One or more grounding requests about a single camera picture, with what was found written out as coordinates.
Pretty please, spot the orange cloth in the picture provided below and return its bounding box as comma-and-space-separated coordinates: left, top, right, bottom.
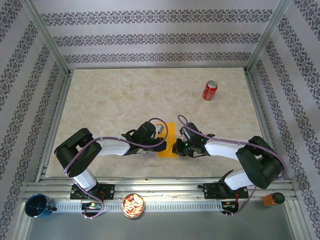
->
157, 121, 178, 159

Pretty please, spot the red soda can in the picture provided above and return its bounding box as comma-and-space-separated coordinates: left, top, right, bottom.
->
201, 80, 218, 102

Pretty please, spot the round bowl of red food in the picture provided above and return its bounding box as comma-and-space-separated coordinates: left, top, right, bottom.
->
121, 192, 145, 220

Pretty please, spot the blue mug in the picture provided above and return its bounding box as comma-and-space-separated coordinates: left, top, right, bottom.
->
24, 193, 57, 219

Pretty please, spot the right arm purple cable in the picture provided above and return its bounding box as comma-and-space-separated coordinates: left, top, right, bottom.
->
177, 114, 287, 218

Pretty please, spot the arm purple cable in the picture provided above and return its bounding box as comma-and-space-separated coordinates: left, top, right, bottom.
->
62, 117, 169, 221
177, 114, 287, 218

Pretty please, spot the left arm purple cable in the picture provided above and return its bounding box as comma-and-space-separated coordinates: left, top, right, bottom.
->
62, 117, 169, 221

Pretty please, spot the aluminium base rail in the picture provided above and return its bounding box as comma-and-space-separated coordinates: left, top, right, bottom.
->
23, 177, 297, 202

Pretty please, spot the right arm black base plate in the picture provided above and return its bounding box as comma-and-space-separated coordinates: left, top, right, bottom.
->
203, 182, 249, 200

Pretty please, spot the slotted grey cable duct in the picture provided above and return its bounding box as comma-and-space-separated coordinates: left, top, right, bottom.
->
53, 201, 223, 212

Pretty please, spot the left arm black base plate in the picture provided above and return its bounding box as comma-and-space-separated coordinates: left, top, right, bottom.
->
69, 184, 115, 200

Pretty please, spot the aluminium side rail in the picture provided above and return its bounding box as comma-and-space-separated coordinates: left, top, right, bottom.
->
34, 69, 75, 182
243, 69, 285, 180

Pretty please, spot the aluminium frame post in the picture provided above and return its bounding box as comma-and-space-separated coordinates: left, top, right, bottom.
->
246, 0, 293, 73
21, 0, 71, 76

